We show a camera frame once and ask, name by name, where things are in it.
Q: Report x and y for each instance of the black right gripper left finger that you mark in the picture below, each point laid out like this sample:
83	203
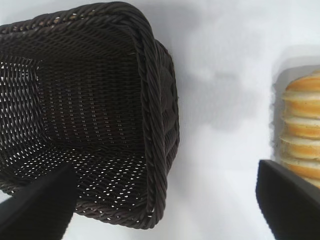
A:
37	207

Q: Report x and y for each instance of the dark brown wicker basket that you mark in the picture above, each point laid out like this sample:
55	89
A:
87	100

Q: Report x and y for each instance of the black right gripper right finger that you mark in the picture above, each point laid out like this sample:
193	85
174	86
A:
290	205

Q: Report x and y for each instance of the long twisted bread loaf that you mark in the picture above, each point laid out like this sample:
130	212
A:
305	125

